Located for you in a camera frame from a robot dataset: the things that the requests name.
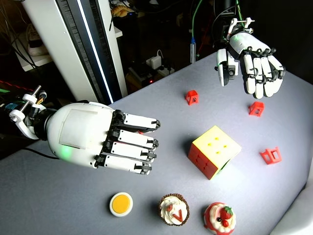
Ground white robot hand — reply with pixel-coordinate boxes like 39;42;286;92
46;99;161;176
215;33;286;99

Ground yellow-top puzzle cube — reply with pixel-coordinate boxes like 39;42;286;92
187;125;242;181

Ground grey table cloth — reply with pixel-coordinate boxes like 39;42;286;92
0;50;313;235

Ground black box with red light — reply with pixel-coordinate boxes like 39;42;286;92
126;67;157;93

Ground white column with black strips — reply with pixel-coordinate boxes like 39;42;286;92
21;0;128;105

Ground white power strip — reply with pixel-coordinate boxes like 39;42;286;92
156;65;176;77

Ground round white yellow button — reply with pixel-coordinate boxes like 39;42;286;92
109;192;134;217

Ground white power adapter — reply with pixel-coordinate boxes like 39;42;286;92
146;50;164;70

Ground white shoe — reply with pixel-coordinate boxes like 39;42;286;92
25;23;49;57

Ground yellow toy bread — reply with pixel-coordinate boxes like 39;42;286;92
111;5;134;17

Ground toy cream cupcake brown wrapper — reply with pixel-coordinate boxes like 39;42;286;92
158;193;190;227

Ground toy red strawberry cake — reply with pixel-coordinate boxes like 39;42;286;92
203;202;237;233

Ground thin black cable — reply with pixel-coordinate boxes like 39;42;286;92
23;146;61;161

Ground grey blue cable connector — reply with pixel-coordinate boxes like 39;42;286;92
189;36;197;64

